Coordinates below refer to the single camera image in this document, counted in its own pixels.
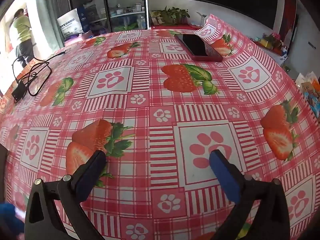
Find black power cable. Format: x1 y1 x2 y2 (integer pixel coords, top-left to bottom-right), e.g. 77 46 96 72
11 50 67 97

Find red wall hanging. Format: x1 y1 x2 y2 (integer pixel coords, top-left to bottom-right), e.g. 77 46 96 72
279 0 298 48

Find black smartphone in red case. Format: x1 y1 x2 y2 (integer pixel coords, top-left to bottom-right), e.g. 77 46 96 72
174 33 223 62

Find white and blue bag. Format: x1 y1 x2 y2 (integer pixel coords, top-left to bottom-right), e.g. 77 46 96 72
57 7 89 42

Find grey green curtain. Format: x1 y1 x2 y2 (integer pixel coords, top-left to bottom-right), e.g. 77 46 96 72
35 0 72 53

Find strawberry print checked tablecloth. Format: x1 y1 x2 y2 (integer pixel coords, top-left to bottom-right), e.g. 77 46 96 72
0 14 320 240

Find black power adapter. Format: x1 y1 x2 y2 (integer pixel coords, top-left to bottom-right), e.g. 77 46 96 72
11 80 27 103

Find pile of snack packets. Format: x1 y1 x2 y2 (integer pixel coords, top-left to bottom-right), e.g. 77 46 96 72
295 71 320 120

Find green potted plant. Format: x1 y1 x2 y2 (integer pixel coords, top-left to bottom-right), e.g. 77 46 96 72
150 6 192 27

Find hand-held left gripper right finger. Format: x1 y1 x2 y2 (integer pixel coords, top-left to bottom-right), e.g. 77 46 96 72
209 149 292 240

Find white folding stand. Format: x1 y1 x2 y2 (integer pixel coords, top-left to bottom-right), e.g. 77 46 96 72
195 10 209 28

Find pink potted flowers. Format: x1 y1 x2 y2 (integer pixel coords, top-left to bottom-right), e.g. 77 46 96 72
260 31 283 49

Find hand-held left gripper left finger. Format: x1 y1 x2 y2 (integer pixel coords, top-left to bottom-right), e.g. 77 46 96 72
24 150 107 240

